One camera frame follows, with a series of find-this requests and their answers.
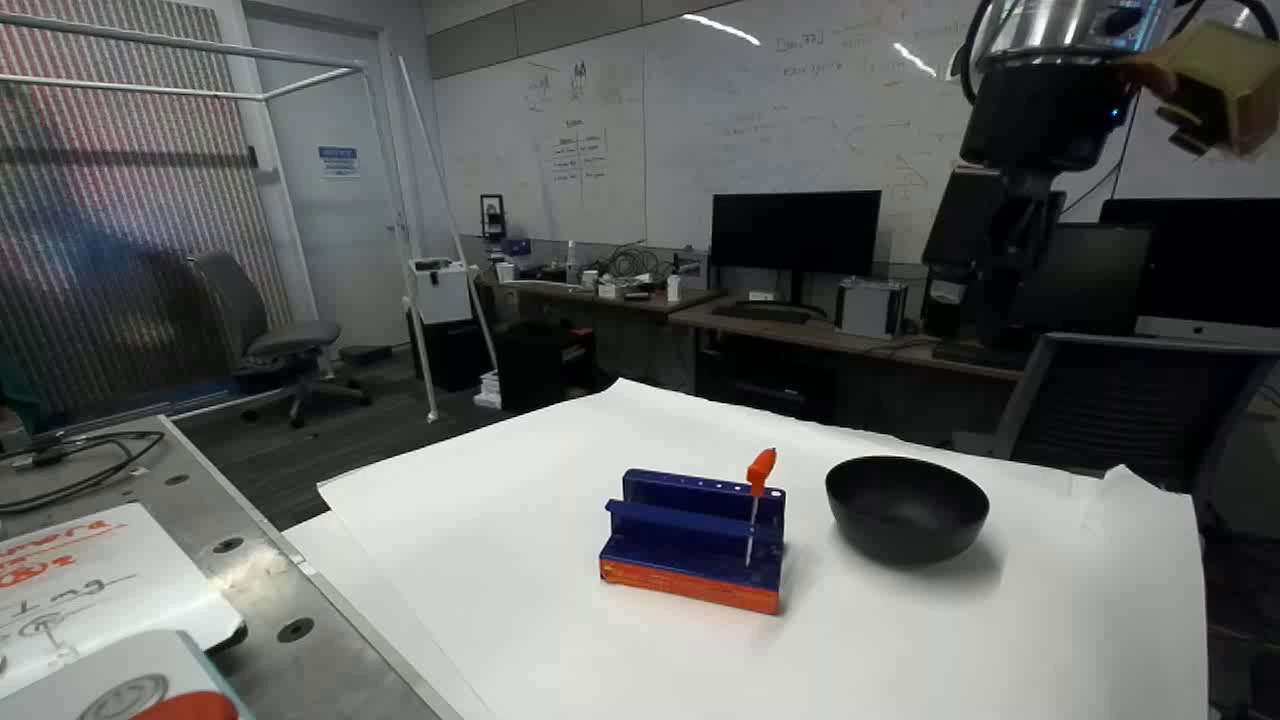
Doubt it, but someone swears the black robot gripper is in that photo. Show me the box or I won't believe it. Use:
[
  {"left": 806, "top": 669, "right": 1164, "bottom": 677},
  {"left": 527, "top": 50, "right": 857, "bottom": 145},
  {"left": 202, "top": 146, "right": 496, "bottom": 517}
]
[{"left": 959, "top": 62, "right": 1133, "bottom": 344}]

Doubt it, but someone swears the orange spoon-shaped object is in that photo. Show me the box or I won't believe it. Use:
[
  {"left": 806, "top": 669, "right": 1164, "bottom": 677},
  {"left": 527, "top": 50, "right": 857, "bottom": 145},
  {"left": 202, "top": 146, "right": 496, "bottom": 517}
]
[{"left": 743, "top": 448, "right": 782, "bottom": 566}]

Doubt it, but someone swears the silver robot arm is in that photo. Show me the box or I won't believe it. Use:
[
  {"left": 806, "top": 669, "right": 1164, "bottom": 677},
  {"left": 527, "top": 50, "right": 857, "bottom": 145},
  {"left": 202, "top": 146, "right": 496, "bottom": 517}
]
[{"left": 956, "top": 0, "right": 1181, "bottom": 346}]

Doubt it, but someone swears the black bowl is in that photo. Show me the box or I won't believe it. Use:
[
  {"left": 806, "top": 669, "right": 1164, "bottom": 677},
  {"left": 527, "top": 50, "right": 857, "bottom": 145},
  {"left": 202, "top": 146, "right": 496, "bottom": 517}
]
[{"left": 823, "top": 456, "right": 994, "bottom": 565}]

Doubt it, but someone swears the dark monitor at right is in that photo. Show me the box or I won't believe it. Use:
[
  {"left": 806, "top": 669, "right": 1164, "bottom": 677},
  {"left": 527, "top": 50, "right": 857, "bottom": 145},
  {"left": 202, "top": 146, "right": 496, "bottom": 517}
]
[{"left": 1100, "top": 194, "right": 1280, "bottom": 332}]

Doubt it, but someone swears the cluttered background desk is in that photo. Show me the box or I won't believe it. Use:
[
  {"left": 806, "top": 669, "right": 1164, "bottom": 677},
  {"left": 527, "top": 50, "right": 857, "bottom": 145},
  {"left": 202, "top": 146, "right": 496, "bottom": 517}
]
[{"left": 465, "top": 237, "right": 1020, "bottom": 435}]

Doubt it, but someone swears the grey chair back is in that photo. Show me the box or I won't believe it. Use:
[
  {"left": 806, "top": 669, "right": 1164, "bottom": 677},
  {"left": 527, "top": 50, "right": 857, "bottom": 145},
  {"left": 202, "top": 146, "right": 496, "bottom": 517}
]
[{"left": 989, "top": 332, "right": 1275, "bottom": 491}]

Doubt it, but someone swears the black computer monitor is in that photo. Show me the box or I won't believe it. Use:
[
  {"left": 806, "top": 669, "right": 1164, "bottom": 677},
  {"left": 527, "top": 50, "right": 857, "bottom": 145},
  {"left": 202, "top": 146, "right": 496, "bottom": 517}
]
[{"left": 711, "top": 191, "right": 879, "bottom": 276}]

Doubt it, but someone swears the blue and orange rack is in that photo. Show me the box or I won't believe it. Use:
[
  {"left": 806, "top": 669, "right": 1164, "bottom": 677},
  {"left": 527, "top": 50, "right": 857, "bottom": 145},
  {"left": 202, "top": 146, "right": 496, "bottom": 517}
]
[{"left": 601, "top": 469, "right": 787, "bottom": 615}]

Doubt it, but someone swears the white box on stand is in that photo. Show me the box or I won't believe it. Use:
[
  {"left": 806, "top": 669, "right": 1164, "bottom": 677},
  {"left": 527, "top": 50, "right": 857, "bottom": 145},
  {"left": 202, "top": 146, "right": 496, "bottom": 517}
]
[{"left": 408, "top": 255, "right": 474, "bottom": 323}]

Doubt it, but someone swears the large white paper sheet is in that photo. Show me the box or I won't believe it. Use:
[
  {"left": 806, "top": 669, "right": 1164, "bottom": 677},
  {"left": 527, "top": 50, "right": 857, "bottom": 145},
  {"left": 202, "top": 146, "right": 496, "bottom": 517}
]
[{"left": 289, "top": 380, "right": 1208, "bottom": 720}]

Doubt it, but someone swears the blue door sign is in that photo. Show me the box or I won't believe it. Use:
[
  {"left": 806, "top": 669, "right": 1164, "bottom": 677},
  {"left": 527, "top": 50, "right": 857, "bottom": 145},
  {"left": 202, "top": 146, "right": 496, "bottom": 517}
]
[{"left": 315, "top": 145, "right": 361, "bottom": 176}]

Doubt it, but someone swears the grey office chair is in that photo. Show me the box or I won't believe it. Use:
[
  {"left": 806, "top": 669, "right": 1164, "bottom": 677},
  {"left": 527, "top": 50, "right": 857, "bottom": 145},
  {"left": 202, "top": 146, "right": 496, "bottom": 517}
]
[{"left": 189, "top": 251, "right": 372, "bottom": 429}]

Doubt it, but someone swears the white booklet with logo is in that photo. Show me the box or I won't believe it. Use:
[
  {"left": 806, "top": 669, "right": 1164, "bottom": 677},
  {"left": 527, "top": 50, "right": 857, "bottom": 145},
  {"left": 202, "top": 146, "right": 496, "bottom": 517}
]
[{"left": 0, "top": 630, "right": 255, "bottom": 720}]

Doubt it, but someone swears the white paper with orange writing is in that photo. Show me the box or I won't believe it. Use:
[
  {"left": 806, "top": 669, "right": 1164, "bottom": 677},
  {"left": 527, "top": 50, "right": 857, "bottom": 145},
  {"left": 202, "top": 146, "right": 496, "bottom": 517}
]
[{"left": 0, "top": 503, "right": 245, "bottom": 697}]

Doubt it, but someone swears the tan wrist camera box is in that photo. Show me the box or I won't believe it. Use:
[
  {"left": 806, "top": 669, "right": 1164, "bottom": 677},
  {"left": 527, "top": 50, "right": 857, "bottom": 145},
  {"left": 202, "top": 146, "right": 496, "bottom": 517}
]
[{"left": 1126, "top": 23, "right": 1280, "bottom": 155}]

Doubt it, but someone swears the black cable on table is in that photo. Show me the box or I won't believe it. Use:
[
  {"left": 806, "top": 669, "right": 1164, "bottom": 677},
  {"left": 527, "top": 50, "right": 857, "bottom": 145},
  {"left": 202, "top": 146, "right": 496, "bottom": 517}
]
[{"left": 0, "top": 429, "right": 168, "bottom": 521}]

